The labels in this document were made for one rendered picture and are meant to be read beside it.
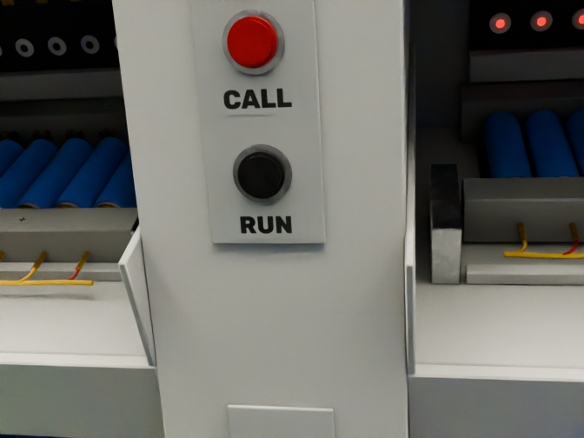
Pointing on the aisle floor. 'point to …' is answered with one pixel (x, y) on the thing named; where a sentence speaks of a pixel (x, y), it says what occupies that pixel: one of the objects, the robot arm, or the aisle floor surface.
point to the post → (360, 149)
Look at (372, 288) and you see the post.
